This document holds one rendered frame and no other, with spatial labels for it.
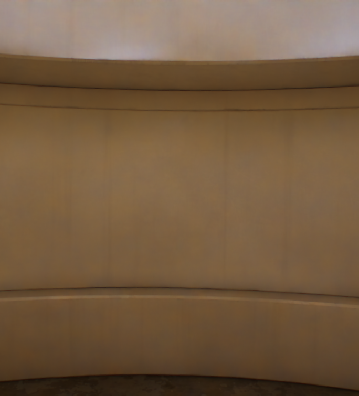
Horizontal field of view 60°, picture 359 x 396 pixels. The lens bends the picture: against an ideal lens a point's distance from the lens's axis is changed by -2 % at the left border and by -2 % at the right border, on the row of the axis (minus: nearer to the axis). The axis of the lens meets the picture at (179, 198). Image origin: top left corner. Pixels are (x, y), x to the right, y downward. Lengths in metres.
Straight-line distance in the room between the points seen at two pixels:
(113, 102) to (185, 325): 0.33
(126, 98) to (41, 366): 0.39
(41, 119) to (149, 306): 0.30
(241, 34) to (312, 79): 0.12
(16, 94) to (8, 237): 0.20
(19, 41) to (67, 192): 0.20
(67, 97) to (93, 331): 0.33
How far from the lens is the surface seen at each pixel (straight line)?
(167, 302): 0.46
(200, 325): 0.47
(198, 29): 0.41
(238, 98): 0.49
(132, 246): 0.48
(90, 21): 0.43
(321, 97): 0.50
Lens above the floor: 0.26
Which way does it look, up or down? 1 degrees down
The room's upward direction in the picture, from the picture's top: 1 degrees clockwise
